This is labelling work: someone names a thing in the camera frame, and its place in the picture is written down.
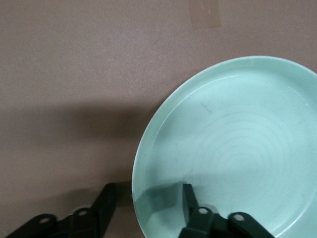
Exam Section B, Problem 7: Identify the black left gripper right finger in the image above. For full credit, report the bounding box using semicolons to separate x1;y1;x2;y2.
177;182;273;238

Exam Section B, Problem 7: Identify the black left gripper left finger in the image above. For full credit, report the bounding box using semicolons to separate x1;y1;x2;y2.
4;182;117;238

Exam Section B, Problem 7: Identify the pale green plate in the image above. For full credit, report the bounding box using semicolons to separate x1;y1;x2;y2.
130;55;317;238

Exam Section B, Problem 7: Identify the brown tape patch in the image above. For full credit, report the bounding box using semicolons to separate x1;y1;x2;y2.
185;0;223;29

